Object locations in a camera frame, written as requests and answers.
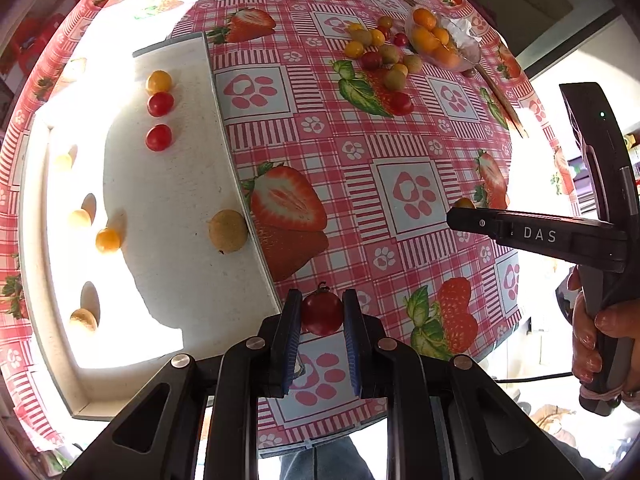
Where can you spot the small red tomato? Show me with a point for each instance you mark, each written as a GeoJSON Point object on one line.
{"type": "Point", "coordinates": [322, 311]}

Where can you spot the brown kiwi berry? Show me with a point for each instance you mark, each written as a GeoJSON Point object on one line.
{"type": "Point", "coordinates": [394, 80]}

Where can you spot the brown round fruit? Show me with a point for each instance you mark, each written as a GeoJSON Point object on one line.
{"type": "Point", "coordinates": [227, 231]}

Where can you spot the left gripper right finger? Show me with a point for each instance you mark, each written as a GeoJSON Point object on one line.
{"type": "Point", "coordinates": [362, 333]}

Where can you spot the white crumpled tissue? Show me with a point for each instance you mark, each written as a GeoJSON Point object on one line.
{"type": "Point", "coordinates": [460, 32]}

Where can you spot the pink strawberry tablecloth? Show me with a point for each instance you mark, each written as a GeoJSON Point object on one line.
{"type": "Point", "coordinates": [381, 178]}

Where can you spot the yellow cherry tomato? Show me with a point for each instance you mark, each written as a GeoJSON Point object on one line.
{"type": "Point", "coordinates": [158, 81]}

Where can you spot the red plastic chair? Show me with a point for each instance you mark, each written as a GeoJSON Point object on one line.
{"type": "Point", "coordinates": [30, 39]}

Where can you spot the orange kumquat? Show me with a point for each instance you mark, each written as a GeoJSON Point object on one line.
{"type": "Point", "coordinates": [424, 18]}

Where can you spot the white tray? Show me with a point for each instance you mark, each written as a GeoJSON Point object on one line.
{"type": "Point", "coordinates": [117, 266]}

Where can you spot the glass fruit bowl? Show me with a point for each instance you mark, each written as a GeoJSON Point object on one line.
{"type": "Point", "coordinates": [442, 40]}

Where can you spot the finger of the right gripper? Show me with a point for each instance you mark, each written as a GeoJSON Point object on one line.
{"type": "Point", "coordinates": [481, 221]}

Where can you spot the small yellow tomato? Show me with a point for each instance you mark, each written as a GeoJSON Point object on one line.
{"type": "Point", "coordinates": [464, 202]}

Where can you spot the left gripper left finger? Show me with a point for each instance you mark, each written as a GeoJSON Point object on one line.
{"type": "Point", "coordinates": [283, 332]}

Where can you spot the red tomato on tray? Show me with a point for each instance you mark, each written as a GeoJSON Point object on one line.
{"type": "Point", "coordinates": [158, 138]}
{"type": "Point", "coordinates": [160, 104]}

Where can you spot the wooden stick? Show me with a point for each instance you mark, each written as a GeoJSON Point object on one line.
{"type": "Point", "coordinates": [497, 100]}

